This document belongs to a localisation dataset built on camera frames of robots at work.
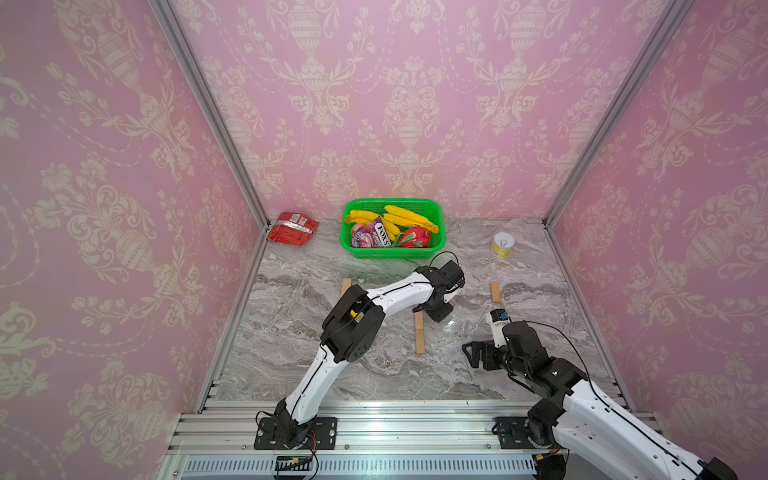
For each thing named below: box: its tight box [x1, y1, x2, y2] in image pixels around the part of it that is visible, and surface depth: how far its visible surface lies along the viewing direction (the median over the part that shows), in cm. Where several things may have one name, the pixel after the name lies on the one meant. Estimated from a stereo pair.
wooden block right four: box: [490, 282, 502, 303], surface depth 102 cm
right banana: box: [382, 205, 439, 241], surface depth 114 cm
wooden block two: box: [415, 311, 424, 329], surface depth 94 cm
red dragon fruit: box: [399, 226, 432, 248], surface depth 108 cm
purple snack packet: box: [351, 218, 392, 248], surface depth 109 cm
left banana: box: [344, 210, 380, 225], surface depth 115 cm
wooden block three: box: [415, 322, 425, 354], surface depth 91 cm
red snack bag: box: [267, 212, 320, 246], surface depth 118 cm
